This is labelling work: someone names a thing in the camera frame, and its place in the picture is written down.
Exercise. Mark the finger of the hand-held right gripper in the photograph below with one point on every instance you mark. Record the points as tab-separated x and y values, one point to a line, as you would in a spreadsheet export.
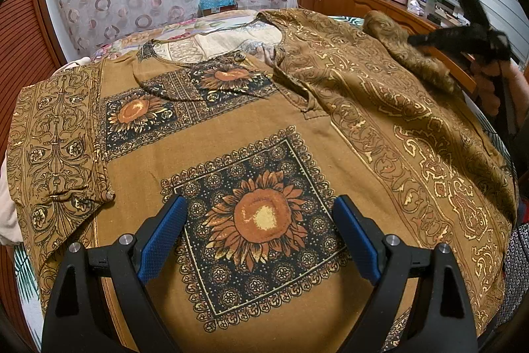
423	40

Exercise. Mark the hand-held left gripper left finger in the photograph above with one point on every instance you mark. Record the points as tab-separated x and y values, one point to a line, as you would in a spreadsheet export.
163	237

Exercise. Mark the brown sunflower print shirt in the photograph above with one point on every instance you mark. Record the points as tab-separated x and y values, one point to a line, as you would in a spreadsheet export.
256	121

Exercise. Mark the person's dotted clothing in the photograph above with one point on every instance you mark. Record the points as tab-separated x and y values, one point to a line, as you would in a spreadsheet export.
514	274

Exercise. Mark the person's right hand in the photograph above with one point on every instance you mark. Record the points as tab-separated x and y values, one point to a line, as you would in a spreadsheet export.
485	88

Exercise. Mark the reddish wooden wardrobe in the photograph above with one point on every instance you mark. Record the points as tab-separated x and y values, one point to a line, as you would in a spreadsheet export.
24	38

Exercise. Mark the floral blanket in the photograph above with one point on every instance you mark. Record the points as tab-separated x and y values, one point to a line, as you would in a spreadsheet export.
186	32

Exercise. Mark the white tissue pack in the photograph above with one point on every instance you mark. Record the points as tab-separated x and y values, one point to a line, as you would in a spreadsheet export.
416	7

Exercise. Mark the person's right forearm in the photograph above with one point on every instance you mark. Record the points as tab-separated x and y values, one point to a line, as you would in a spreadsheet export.
521	84

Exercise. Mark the box with blue filling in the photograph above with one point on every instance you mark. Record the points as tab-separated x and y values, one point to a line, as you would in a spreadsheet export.
215	9

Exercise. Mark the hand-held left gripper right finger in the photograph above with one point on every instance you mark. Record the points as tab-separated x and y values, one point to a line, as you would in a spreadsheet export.
357	237

